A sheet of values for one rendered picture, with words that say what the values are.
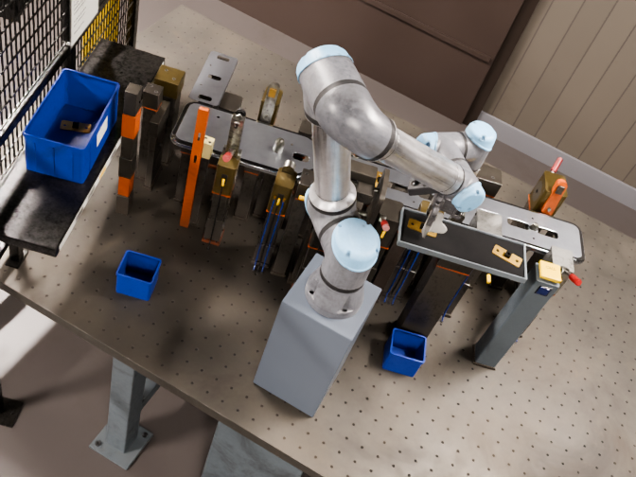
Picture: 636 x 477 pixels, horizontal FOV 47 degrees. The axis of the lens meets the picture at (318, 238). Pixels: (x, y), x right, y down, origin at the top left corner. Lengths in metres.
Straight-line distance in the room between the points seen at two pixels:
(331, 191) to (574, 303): 1.34
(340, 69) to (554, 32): 2.84
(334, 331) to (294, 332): 0.13
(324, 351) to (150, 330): 0.57
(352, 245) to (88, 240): 1.00
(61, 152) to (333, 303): 0.82
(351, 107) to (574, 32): 2.89
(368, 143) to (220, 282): 1.04
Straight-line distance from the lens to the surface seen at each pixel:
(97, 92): 2.28
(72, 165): 2.07
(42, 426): 2.85
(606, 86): 4.31
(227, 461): 2.50
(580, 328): 2.75
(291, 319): 1.86
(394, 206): 2.20
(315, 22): 4.63
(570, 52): 4.26
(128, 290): 2.26
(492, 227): 2.25
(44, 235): 1.99
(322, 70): 1.48
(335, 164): 1.65
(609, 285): 2.98
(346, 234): 1.71
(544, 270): 2.14
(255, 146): 2.35
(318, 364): 1.95
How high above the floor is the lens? 2.54
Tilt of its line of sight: 46 degrees down
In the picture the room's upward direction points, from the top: 21 degrees clockwise
